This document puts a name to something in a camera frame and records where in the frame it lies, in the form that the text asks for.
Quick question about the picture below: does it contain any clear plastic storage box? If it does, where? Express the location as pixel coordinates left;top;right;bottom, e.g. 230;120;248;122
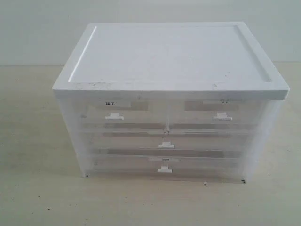
86;155;245;180
76;129;254;158

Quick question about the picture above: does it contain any white translucent drawer cabinet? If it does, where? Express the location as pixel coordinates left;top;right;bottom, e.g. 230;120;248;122
53;22;290;183

